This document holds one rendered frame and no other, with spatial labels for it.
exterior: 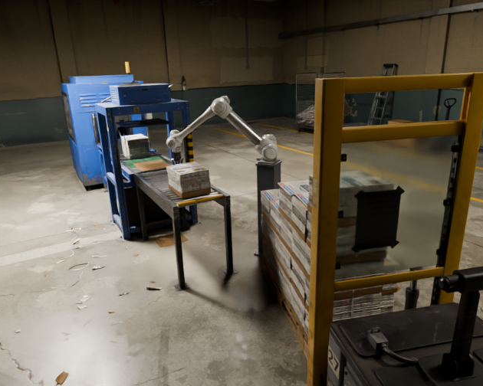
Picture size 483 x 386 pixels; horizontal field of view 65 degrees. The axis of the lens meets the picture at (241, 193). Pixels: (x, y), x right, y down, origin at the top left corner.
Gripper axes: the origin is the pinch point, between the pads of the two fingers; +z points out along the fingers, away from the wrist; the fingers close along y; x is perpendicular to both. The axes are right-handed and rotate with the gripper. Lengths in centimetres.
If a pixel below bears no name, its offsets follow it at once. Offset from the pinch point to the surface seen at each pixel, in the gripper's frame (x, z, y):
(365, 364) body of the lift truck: -270, 15, -24
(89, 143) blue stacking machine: 306, 13, -42
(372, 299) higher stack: -219, 36, 38
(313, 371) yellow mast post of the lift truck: -236, 48, -20
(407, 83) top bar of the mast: -246, -89, 15
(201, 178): -45.8, -2.5, 5.2
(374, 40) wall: 406, -154, 707
